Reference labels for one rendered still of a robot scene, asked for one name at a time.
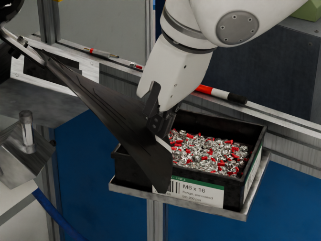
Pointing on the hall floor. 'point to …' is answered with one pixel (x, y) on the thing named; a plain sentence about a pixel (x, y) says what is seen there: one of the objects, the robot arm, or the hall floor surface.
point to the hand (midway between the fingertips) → (160, 120)
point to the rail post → (51, 186)
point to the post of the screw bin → (157, 221)
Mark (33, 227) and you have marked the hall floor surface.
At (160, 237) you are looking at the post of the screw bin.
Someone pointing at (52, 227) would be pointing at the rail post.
